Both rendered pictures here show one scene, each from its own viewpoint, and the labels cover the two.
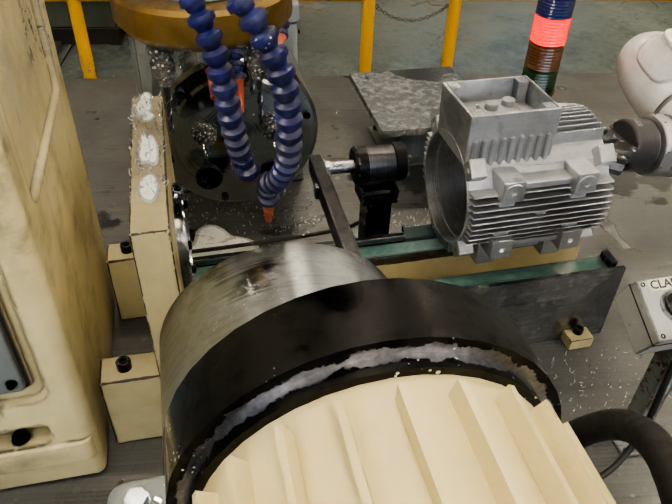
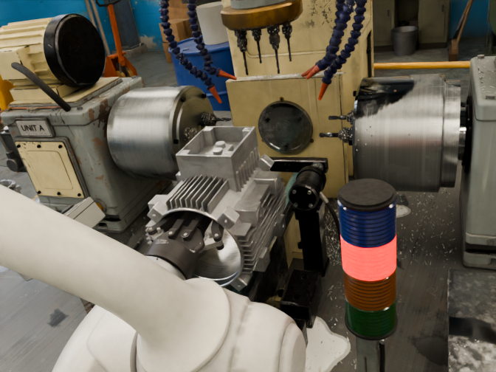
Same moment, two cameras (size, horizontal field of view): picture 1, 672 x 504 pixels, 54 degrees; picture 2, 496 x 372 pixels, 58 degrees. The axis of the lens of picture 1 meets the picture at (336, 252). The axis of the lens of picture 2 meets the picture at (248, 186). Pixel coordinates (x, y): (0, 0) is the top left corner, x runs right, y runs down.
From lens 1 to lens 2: 1.47 m
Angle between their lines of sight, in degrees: 97
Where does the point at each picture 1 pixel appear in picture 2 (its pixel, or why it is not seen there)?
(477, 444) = (41, 23)
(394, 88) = not seen: outside the picture
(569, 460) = (33, 35)
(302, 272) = (166, 90)
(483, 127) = (202, 137)
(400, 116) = (484, 293)
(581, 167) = (160, 198)
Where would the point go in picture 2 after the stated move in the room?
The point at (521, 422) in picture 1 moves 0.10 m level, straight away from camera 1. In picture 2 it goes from (39, 26) to (45, 29)
